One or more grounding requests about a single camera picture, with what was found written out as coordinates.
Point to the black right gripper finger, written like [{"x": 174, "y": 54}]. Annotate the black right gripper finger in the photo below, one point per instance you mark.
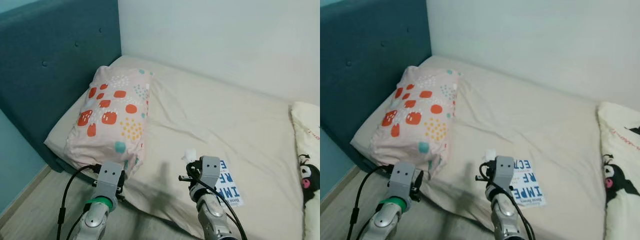
[
  {"x": 490, "y": 164},
  {"x": 192, "y": 164}
]

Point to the white and blue book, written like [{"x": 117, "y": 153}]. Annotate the white and blue book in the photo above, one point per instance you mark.
[
  {"x": 232, "y": 187},
  {"x": 531, "y": 185}
]

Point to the pink patterned pillow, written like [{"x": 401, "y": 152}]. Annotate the pink patterned pillow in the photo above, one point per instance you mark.
[
  {"x": 110, "y": 115},
  {"x": 417, "y": 115}
]

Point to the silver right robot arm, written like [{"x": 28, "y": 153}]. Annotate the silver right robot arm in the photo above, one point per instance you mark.
[
  {"x": 507, "y": 217},
  {"x": 212, "y": 217}
]

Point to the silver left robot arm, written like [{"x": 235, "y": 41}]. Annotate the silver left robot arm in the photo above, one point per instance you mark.
[
  {"x": 385, "y": 222},
  {"x": 95, "y": 222}
]

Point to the mattress with cream sheet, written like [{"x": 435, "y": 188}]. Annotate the mattress with cream sheet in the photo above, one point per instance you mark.
[
  {"x": 215, "y": 115},
  {"x": 525, "y": 115}
]

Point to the cream cartoon print blanket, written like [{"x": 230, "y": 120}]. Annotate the cream cartoon print blanket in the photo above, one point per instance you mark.
[
  {"x": 310, "y": 150},
  {"x": 620, "y": 160}
]

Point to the teal upholstered headboard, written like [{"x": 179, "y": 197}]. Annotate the teal upholstered headboard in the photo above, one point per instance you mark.
[
  {"x": 50, "y": 60},
  {"x": 370, "y": 60}
]

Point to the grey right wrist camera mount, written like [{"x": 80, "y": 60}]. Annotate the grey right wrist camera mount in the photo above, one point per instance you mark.
[
  {"x": 210, "y": 170},
  {"x": 504, "y": 170}
]

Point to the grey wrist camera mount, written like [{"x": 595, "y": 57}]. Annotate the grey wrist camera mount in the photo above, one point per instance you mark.
[
  {"x": 210, "y": 170},
  {"x": 504, "y": 170},
  {"x": 110, "y": 177},
  {"x": 402, "y": 177}
]

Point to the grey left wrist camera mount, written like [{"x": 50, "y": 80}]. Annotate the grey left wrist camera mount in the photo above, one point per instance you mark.
[
  {"x": 402, "y": 177},
  {"x": 110, "y": 177}
]

